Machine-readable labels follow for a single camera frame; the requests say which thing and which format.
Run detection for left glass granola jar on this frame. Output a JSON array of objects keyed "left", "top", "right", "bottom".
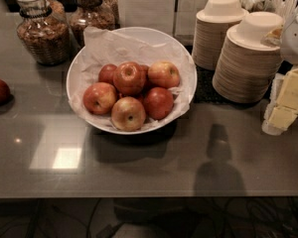
[{"left": 16, "top": 0, "right": 70, "bottom": 65}]

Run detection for right rear red-yellow apple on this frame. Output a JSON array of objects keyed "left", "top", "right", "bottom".
[{"left": 148, "top": 60, "right": 180, "bottom": 88}]

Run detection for middle glass granola jar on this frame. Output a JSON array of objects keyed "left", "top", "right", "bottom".
[{"left": 69, "top": 0, "right": 115, "bottom": 48}]

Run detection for front yellow-red apple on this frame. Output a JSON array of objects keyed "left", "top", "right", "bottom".
[{"left": 111, "top": 97, "right": 146, "bottom": 132}]

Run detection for front stack paper bowls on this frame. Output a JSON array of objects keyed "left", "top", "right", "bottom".
[{"left": 212, "top": 12, "right": 283, "bottom": 103}]

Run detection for rear left dark apple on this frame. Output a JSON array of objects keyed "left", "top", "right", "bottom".
[{"left": 98, "top": 63, "right": 117, "bottom": 84}]

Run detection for white paper bowl liner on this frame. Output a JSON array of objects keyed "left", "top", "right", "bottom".
[{"left": 67, "top": 27, "right": 197, "bottom": 134}]

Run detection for stack paper bowls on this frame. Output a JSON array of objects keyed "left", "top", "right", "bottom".
[
  {"left": 192, "top": 0, "right": 247, "bottom": 70},
  {"left": 212, "top": 12, "right": 283, "bottom": 103}
]

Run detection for rear stack paper bowls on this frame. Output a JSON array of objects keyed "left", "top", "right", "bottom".
[{"left": 192, "top": 0, "right": 247, "bottom": 70}]

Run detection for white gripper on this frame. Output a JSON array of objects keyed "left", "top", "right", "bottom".
[{"left": 261, "top": 6, "right": 298, "bottom": 136}]

